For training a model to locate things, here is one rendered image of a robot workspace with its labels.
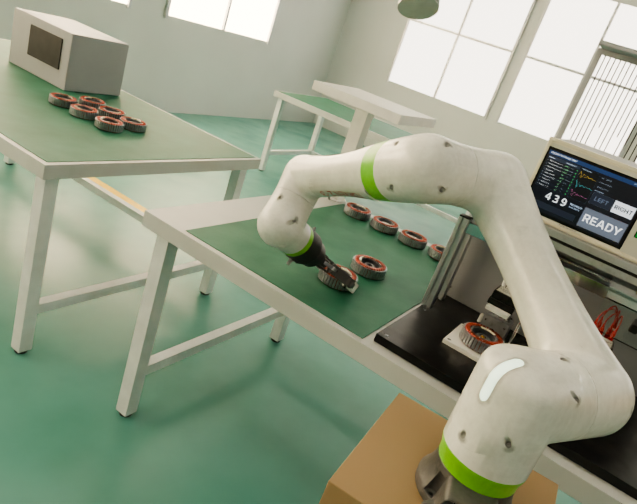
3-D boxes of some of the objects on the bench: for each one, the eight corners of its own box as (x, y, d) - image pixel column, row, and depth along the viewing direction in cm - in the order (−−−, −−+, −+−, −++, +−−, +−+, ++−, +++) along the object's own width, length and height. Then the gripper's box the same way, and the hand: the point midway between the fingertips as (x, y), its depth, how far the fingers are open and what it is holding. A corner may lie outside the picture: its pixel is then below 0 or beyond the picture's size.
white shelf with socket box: (356, 236, 208) (401, 115, 192) (278, 195, 223) (314, 79, 207) (394, 225, 237) (437, 119, 221) (323, 189, 252) (358, 88, 236)
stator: (386, 273, 183) (390, 263, 181) (380, 285, 172) (384, 274, 171) (353, 260, 184) (357, 250, 183) (346, 270, 174) (350, 260, 172)
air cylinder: (501, 342, 157) (510, 325, 155) (476, 329, 160) (484, 312, 158) (505, 337, 161) (514, 321, 159) (481, 324, 164) (489, 308, 162)
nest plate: (496, 373, 139) (498, 369, 139) (441, 342, 145) (443, 338, 145) (510, 354, 152) (512, 350, 151) (459, 326, 158) (461, 322, 157)
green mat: (362, 338, 138) (362, 338, 138) (185, 230, 163) (185, 230, 163) (474, 269, 217) (474, 269, 217) (343, 203, 242) (343, 203, 242)
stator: (337, 294, 156) (341, 283, 155) (309, 274, 162) (313, 263, 161) (362, 290, 164) (366, 278, 163) (334, 271, 170) (338, 260, 169)
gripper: (268, 239, 152) (305, 269, 170) (330, 283, 139) (362, 310, 157) (285, 217, 152) (320, 249, 171) (348, 258, 139) (378, 288, 157)
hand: (337, 276), depth 162 cm, fingers closed on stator, 11 cm apart
